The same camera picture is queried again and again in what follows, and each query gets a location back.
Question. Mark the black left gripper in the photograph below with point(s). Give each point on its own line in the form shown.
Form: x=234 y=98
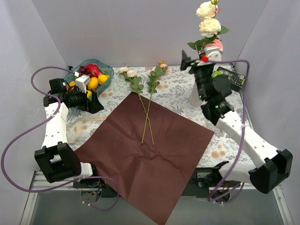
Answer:
x=88 y=104

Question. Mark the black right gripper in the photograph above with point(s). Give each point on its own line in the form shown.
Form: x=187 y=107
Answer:
x=197 y=64

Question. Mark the pink rose stem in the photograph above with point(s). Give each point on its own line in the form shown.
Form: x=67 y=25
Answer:
x=217 y=43

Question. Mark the white rose stem tall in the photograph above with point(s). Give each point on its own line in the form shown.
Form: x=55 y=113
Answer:
x=209 y=26

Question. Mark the dark red wrapping paper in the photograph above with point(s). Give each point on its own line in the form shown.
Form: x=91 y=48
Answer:
x=148 y=153

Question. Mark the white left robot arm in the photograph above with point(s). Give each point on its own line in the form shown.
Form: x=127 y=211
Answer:
x=56 y=159

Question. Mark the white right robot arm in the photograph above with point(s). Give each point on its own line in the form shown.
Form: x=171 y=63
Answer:
x=257 y=162

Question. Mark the white ribbed ceramic vase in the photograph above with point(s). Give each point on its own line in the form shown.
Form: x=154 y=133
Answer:
x=194 y=98

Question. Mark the yellow lemon middle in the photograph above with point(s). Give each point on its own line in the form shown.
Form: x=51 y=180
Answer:
x=93 y=84

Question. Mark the yellow lemon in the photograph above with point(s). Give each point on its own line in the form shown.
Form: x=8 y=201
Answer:
x=102 y=78
x=93 y=84

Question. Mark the yellow lemon right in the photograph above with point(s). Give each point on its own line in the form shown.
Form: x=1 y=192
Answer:
x=102 y=78

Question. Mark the small orange fruit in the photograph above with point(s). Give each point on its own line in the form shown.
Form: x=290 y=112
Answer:
x=72 y=83

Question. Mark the floral patterned table mat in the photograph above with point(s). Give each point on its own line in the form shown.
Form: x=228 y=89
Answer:
x=173 y=93

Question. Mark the red dragon fruit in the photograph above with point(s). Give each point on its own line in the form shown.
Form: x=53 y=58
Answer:
x=94 y=70

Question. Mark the purple grape bunch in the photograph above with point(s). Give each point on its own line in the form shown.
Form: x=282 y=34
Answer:
x=83 y=70

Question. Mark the teal plastic fruit tray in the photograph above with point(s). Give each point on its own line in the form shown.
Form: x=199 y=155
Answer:
x=106 y=69

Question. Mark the black green product box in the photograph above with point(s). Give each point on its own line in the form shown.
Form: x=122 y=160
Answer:
x=236 y=80

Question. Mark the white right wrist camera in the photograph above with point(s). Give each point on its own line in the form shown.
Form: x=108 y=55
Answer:
x=211 y=54

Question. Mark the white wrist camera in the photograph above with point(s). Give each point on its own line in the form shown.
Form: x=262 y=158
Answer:
x=82 y=83
x=211 y=54

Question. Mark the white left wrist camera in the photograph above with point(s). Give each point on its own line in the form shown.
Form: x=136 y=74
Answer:
x=82 y=83

